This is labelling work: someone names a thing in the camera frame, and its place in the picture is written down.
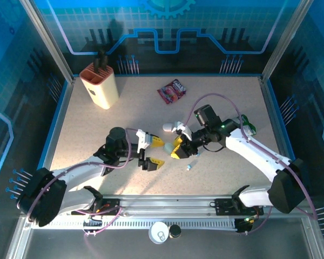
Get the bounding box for green bird food packet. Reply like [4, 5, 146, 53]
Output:
[240, 114, 257, 135]

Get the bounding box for beige orange knife block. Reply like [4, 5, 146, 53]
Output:
[79, 62, 119, 110]

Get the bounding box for red purple candy packet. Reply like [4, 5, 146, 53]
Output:
[157, 79, 187, 105]

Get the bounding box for white pull tab tin can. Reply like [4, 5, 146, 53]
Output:
[148, 221, 170, 245]

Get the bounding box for black round jar lid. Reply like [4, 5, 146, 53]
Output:
[168, 224, 182, 240]

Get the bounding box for aluminium mounting rail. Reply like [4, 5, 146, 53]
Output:
[70, 194, 265, 216]

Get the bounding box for white slotted cable duct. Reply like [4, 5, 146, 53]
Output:
[29, 220, 238, 230]

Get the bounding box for black handled knife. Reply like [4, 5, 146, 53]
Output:
[98, 48, 110, 72]
[93, 55, 102, 74]

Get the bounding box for aluminium frame post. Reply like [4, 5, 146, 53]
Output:
[260, 0, 314, 79]
[19, 0, 76, 84]

